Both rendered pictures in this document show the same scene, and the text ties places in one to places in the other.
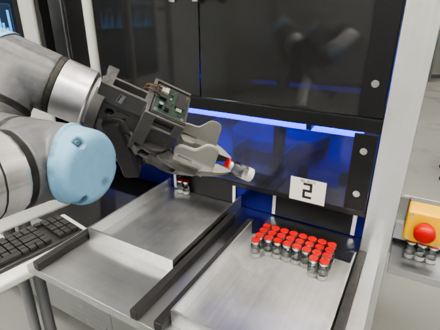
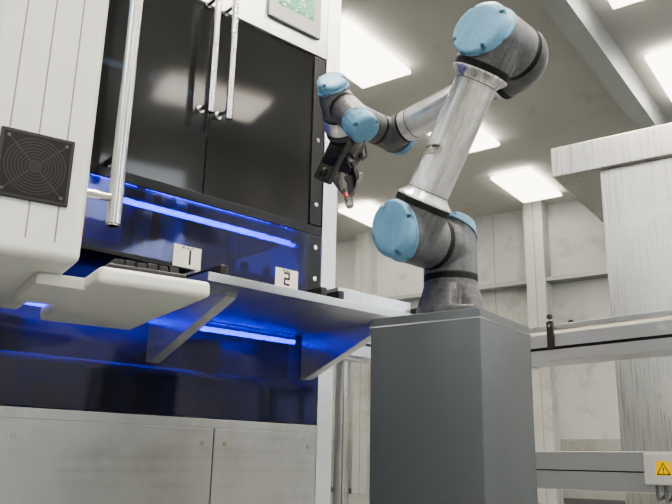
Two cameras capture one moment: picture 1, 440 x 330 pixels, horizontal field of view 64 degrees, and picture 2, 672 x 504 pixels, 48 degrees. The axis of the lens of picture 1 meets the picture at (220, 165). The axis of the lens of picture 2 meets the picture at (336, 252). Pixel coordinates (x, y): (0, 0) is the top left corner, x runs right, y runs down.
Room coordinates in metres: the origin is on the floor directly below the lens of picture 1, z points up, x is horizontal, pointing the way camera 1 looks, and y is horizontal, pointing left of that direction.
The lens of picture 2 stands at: (-0.11, 1.82, 0.50)
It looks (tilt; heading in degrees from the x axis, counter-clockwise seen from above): 16 degrees up; 289
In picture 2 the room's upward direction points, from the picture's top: 1 degrees clockwise
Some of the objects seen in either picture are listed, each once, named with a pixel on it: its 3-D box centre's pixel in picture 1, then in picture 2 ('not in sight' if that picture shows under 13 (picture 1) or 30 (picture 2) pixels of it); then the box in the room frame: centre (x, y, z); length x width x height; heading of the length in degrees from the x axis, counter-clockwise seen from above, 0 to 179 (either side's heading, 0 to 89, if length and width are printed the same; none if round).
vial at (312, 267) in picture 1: (312, 266); not in sight; (0.61, -0.20, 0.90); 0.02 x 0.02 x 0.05
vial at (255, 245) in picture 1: (255, 247); not in sight; (0.68, -0.08, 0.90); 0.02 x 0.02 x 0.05
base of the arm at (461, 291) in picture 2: not in sight; (451, 299); (0.17, 0.23, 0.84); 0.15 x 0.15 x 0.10
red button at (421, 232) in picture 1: (424, 232); not in sight; (0.60, -0.42, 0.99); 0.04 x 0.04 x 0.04; 61
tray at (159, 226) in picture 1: (171, 215); not in sight; (0.83, 0.13, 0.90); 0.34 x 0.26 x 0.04; 151
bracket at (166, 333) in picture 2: not in sight; (188, 329); (0.80, 0.24, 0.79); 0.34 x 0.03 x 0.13; 151
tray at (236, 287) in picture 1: (272, 285); (332, 310); (0.56, -0.11, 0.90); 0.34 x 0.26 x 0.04; 150
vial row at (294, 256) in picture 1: (291, 252); not in sight; (0.66, -0.16, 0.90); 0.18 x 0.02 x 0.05; 61
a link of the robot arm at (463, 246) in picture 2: not in sight; (447, 246); (0.18, 0.24, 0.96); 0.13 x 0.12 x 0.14; 64
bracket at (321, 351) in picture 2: not in sight; (343, 352); (0.55, -0.19, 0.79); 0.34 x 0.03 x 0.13; 151
